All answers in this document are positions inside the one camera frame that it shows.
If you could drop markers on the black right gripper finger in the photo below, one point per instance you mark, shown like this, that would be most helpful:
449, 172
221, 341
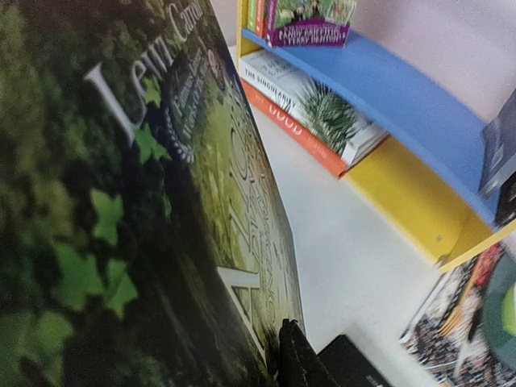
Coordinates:
299, 365

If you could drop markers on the dark green forest book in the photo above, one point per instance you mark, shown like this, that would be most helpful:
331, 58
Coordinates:
144, 241

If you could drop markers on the white Singularity palm book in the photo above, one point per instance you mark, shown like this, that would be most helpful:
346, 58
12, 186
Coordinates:
349, 133

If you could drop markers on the large orange Good Morning book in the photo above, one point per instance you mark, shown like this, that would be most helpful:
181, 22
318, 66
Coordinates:
302, 136

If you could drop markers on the Nineteen Eighty-Four book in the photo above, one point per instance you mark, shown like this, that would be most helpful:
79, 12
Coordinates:
499, 154

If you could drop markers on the purple Treehouse book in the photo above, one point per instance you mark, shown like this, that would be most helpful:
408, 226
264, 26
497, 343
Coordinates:
318, 23

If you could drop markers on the orange cartoon paperback book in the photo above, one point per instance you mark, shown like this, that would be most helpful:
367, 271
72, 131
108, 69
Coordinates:
261, 11

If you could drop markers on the green cartoon paperback book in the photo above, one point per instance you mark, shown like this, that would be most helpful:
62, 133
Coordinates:
252, 7

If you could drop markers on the black paperback barcode book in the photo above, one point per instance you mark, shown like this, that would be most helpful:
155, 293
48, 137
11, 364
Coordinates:
506, 203

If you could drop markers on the black Moon and Sixpence book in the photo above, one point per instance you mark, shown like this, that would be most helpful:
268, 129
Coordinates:
349, 366

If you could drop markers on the patterned cloth mat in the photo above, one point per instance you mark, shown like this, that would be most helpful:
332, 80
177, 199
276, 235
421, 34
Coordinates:
447, 336

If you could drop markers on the yellow pink blue bookshelf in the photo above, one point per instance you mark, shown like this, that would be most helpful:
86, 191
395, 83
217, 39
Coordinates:
424, 177

